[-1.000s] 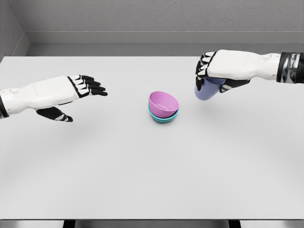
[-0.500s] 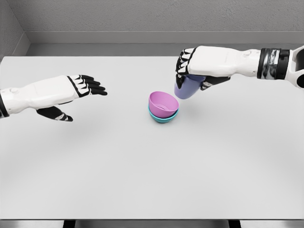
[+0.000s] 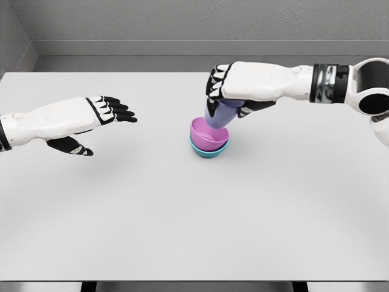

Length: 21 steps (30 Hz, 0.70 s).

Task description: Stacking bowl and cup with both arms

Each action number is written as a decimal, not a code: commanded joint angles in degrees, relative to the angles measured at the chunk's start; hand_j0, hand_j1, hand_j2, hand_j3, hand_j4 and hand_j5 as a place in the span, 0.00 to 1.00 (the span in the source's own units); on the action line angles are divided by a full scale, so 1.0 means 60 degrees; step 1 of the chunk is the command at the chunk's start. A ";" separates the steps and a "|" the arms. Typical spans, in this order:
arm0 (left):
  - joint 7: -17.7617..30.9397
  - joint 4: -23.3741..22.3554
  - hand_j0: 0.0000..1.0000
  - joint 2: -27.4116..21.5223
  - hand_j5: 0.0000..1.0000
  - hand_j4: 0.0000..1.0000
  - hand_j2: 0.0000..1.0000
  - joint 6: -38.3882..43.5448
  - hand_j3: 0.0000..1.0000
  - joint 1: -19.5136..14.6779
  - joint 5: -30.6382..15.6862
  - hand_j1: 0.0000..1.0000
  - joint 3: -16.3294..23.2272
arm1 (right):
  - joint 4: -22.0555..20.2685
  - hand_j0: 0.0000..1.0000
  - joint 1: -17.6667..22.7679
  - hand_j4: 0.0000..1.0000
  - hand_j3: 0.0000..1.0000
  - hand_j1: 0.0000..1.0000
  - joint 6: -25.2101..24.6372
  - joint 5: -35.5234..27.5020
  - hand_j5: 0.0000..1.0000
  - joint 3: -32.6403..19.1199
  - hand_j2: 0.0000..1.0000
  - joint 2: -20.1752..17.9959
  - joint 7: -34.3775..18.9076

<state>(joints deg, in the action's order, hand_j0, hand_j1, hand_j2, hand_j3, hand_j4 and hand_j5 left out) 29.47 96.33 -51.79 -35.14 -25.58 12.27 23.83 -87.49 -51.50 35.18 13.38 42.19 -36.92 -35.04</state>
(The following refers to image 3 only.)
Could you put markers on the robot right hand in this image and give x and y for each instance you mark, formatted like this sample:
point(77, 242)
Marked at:
point(246, 80)

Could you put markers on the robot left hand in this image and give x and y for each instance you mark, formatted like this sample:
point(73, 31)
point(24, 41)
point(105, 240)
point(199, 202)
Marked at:
point(70, 117)

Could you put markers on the lavender blue cup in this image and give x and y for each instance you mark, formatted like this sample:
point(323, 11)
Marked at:
point(219, 114)

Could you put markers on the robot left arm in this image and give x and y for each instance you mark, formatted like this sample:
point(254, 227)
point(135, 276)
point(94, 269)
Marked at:
point(18, 129)

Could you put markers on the pink bowl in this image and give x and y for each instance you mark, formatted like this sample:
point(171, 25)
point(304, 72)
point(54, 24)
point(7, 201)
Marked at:
point(209, 135)

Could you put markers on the teal bowl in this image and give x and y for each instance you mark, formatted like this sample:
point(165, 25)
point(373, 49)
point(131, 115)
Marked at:
point(208, 153)

